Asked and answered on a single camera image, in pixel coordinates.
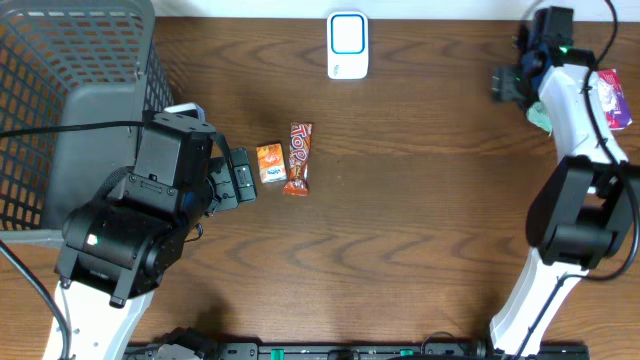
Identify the small orange juice carton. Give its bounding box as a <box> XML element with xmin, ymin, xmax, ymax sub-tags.
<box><xmin>256</xmin><ymin>143</ymin><xmax>287</xmax><ymax>183</ymax></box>

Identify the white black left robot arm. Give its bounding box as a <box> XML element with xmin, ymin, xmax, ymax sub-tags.
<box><xmin>51</xmin><ymin>130</ymin><xmax>257</xmax><ymax>359</ymax></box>

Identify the red Top chocolate bar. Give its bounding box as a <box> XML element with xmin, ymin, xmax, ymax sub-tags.
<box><xmin>283</xmin><ymin>123</ymin><xmax>313</xmax><ymax>196</ymax></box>

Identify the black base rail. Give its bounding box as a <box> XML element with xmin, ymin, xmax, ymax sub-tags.
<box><xmin>124</xmin><ymin>341</ymin><xmax>591</xmax><ymax>360</ymax></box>

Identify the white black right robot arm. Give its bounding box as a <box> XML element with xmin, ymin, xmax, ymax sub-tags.
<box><xmin>489</xmin><ymin>31</ymin><xmax>639</xmax><ymax>359</ymax></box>

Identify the mint green snack wrapper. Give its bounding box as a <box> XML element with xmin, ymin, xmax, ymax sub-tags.
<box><xmin>526</xmin><ymin>102</ymin><xmax>552</xmax><ymax>135</ymax></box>

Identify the purple snack packet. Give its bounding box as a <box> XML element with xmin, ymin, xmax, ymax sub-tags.
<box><xmin>597</xmin><ymin>69</ymin><xmax>632</xmax><ymax>130</ymax></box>

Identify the grey plastic mesh basket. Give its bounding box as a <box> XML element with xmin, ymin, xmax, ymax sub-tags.
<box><xmin>1</xmin><ymin>0</ymin><xmax>173</xmax><ymax>248</ymax></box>

